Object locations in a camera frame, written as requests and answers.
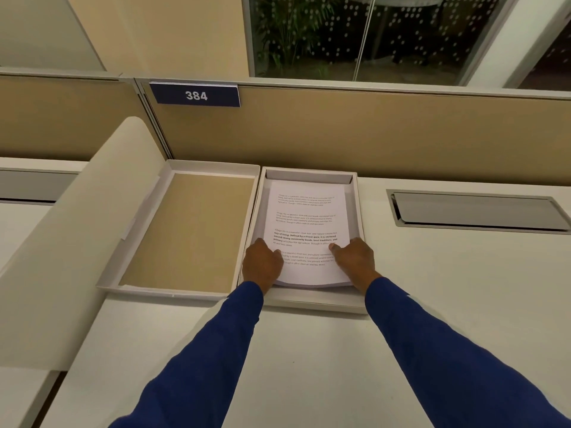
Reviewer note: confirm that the person's right hand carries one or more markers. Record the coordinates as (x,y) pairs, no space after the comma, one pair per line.
(357,262)

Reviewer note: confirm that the person's left hand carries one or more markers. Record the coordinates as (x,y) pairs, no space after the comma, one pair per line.
(263,265)

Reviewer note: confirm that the person's left thumb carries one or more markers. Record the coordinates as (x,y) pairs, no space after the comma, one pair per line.
(277,256)

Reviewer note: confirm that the person's right thumb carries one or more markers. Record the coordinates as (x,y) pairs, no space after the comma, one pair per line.
(340,249)

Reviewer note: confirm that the printed white paper stack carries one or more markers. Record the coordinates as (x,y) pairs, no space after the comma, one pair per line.
(308,227)

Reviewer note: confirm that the person's right forearm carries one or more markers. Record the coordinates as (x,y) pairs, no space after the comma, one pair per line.
(446,361)

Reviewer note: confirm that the person's left forearm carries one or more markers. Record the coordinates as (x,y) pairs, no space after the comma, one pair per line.
(209,361)

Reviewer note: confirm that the white cardboard box base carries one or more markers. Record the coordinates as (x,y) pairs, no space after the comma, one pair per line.
(312,294)

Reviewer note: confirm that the white box lid brown inside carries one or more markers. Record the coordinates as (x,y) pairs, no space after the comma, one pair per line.
(192,231)

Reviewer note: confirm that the beige desk partition panel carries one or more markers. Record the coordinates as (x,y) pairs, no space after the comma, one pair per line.
(67,115)
(379,129)

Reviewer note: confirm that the blue desk number sign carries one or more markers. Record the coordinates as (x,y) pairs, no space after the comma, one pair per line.
(195,95)

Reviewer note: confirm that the white side divider panel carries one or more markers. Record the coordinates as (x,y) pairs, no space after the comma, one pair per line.
(76,245)

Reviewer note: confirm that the dotted glass window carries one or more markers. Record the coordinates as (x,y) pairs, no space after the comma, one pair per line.
(379,35)

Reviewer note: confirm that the green potted plant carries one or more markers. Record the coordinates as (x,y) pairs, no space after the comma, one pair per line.
(290,31)

